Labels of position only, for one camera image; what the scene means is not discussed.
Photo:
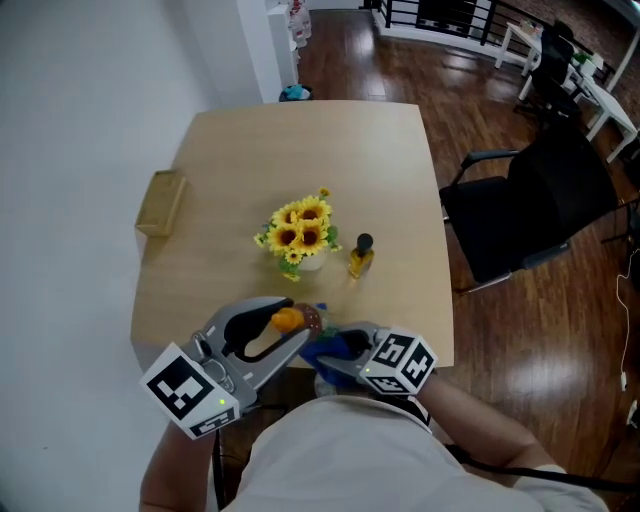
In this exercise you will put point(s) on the black metal railing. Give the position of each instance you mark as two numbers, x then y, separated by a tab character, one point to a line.
440	17

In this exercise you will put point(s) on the blue cloth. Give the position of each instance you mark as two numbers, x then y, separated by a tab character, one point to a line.
325	350

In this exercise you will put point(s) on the orange-capped sauce bottle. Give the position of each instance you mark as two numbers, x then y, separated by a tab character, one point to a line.
292	320

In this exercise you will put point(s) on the white pedestal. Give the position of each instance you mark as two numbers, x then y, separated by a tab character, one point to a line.
282	50

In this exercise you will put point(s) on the sunflower bouquet in white pot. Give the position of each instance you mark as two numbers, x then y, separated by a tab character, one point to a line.
300	232

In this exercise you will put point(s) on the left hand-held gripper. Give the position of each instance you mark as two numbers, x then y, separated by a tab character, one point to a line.
200	385

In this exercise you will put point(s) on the person's white shirt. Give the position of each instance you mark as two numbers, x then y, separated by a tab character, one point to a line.
360	460

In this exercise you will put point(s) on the group of water jugs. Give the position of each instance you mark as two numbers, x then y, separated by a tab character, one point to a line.
300	22

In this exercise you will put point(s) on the person's right forearm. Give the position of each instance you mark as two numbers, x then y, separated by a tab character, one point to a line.
480	430

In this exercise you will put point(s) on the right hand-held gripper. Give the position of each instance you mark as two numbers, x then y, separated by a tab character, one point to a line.
400	362

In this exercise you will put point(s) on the small potted green plant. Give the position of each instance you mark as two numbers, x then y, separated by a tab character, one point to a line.
582	58

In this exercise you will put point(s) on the person's left forearm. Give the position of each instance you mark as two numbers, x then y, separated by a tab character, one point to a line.
175	470

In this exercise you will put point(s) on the black tripod stand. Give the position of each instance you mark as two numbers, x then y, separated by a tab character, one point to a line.
627	230

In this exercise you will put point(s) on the shallow wooden box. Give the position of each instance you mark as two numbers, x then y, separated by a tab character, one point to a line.
161	202

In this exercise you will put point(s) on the white desk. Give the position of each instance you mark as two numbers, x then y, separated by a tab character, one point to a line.
605	95

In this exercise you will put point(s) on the black-capped oil bottle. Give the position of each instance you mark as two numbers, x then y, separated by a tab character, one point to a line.
361	257

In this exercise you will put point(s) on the black mesh office chair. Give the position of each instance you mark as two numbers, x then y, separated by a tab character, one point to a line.
552	75

